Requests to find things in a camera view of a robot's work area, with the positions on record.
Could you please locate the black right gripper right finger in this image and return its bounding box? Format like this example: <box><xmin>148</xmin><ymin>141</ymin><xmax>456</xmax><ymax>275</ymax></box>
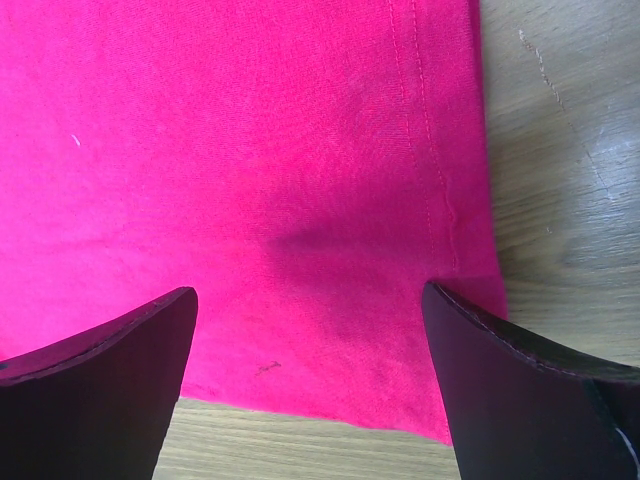
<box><xmin>422</xmin><ymin>283</ymin><xmax>639</xmax><ymax>480</ymax></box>

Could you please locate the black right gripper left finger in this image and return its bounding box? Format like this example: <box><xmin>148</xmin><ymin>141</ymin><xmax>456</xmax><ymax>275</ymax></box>
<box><xmin>1</xmin><ymin>287</ymin><xmax>198</xmax><ymax>479</ymax></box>

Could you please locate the pink red t shirt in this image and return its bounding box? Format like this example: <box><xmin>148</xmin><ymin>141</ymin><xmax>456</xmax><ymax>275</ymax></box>
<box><xmin>1</xmin><ymin>1</ymin><xmax>507</xmax><ymax>443</ymax></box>

